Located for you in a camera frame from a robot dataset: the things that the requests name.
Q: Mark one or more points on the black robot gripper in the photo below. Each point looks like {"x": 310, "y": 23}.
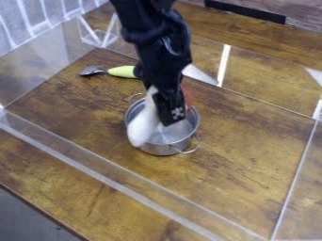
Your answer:
{"x": 164, "y": 54}

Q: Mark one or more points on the white and red plush mushroom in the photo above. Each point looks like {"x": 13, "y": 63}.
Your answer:
{"x": 143, "y": 125}

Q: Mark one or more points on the silver metal pot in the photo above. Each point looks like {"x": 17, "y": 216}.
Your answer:
{"x": 170, "y": 139}

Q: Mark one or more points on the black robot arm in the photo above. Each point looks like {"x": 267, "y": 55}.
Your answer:
{"x": 155, "y": 28}

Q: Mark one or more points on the black bar in background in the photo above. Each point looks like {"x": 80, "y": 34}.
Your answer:
{"x": 250, "y": 12}

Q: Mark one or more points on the yellow handled metal spoon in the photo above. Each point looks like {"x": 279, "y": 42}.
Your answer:
{"x": 122, "y": 71}

